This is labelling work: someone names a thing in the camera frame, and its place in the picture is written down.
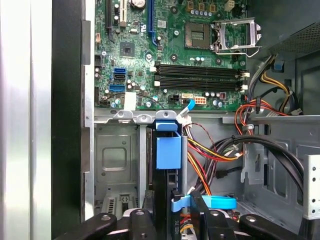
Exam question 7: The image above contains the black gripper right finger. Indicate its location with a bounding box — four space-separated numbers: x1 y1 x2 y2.
190 192 302 240

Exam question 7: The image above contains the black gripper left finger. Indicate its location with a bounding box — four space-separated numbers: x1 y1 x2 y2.
53 209 155 240

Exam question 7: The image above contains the light blue SATA wire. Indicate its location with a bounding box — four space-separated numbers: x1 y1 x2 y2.
172 99 238 212

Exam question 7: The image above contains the orange red power wire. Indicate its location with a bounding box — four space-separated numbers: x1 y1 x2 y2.
179 137 245 240

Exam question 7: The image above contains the hard disk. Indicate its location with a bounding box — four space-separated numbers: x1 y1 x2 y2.
146 118 192 240

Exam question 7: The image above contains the grey metal disk bay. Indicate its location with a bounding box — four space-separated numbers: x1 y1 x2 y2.
92 109 248 218

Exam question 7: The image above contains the grey metal drive cage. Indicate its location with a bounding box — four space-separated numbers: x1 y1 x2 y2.
239 113 320 226

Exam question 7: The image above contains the black PC case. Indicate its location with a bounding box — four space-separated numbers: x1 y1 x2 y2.
51 0 320 240

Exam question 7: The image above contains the metal locking lever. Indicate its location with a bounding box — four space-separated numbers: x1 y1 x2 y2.
215 46 260 58

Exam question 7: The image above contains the black chipset chip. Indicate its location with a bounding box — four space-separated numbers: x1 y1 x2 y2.
119 41 135 58

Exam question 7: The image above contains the green motherboard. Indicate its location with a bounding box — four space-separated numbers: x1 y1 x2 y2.
93 0 251 111

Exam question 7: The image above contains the CPU socket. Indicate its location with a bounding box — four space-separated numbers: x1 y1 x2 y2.
184 21 211 50

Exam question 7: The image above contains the metal socket cover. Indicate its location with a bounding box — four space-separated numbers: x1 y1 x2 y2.
213 17 263 55

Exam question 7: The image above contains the blue expansion slot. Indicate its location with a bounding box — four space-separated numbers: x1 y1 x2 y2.
147 0 155 42

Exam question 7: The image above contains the black expansion slot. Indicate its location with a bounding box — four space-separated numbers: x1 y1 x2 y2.
105 0 114 45

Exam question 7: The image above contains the white expansion slot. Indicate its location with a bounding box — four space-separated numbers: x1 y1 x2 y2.
119 0 127 28

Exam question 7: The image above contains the grey power supply unit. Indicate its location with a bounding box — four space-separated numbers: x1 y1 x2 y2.
246 0 320 55

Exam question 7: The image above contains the black data cable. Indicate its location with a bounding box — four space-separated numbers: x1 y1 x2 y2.
194 134 306 203

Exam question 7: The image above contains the coloured power wire bundle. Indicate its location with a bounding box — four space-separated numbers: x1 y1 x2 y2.
233 53 305 137

